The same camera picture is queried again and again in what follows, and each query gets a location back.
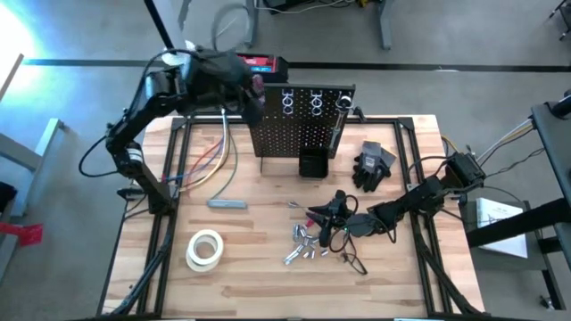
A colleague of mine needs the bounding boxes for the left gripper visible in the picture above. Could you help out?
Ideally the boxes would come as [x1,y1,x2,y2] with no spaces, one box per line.
[186,48,266,128]

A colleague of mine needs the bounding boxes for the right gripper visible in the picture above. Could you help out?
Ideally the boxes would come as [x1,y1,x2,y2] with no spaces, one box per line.
[308,195,380,249]

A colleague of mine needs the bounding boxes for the screwdriver clear red handle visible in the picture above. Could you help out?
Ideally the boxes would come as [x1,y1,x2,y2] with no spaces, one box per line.
[251,73,268,97]

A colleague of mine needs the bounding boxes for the ratchet wrench black grey handle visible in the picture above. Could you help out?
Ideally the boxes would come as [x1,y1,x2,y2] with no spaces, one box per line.
[330,95,354,160]

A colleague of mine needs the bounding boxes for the grey metal utility knife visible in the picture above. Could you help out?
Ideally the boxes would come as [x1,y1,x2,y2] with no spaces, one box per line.
[206,198,248,210]

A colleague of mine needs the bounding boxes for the cream masking tape roll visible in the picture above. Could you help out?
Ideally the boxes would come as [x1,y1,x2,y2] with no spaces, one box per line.
[185,228,225,274]

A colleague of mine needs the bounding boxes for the black perforated pegboard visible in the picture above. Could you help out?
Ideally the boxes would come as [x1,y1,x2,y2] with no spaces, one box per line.
[246,82,357,176]

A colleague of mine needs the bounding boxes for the clear black safety glasses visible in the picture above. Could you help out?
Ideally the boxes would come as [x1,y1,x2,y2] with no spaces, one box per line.
[341,240,369,276]

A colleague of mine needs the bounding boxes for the red black toolbox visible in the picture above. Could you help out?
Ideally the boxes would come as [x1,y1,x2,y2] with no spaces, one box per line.
[235,52,290,85]

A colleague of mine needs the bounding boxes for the black plastic pegboard bin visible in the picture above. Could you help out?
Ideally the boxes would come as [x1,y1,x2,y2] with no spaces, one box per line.
[297,145,330,180]

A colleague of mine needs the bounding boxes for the grey desk leg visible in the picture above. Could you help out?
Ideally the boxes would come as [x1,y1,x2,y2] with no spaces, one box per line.
[375,0,395,51]
[244,0,261,49]

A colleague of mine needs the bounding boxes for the white booklet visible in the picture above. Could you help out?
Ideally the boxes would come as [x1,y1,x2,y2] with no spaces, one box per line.
[474,196,529,259]

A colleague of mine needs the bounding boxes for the grey bench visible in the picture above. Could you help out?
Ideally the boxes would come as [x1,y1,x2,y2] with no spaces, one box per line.
[0,117,69,218]

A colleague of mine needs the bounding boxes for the black side table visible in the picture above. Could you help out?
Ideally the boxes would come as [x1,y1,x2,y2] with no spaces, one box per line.
[463,87,571,309]

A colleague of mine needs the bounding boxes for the wooden plank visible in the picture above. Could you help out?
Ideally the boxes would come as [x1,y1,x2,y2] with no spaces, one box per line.
[0,53,25,103]

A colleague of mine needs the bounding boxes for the red sheet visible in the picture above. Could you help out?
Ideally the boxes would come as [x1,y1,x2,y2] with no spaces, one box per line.
[0,221,45,248]

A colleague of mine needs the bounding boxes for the black office chair base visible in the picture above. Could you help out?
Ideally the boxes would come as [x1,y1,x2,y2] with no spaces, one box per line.
[547,0,571,42]

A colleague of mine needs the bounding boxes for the double ring metal peg hook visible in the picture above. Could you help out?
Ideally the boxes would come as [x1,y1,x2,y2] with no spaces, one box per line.
[280,87,295,116]
[310,88,324,117]

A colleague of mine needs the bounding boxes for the white cable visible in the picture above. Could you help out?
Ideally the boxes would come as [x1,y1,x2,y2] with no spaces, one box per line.
[176,109,231,193]

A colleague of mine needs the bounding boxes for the yellow cable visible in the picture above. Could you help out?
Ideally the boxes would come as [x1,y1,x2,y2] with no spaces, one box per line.
[178,119,232,191]

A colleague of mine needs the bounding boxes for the red cable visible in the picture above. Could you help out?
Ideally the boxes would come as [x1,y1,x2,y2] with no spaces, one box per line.
[186,138,223,188]

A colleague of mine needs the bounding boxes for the blue cable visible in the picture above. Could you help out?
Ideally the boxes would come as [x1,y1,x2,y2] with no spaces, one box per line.
[162,141,224,183]

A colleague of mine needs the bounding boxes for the multicolour cable bundle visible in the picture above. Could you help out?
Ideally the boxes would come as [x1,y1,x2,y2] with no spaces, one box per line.
[493,116,536,149]

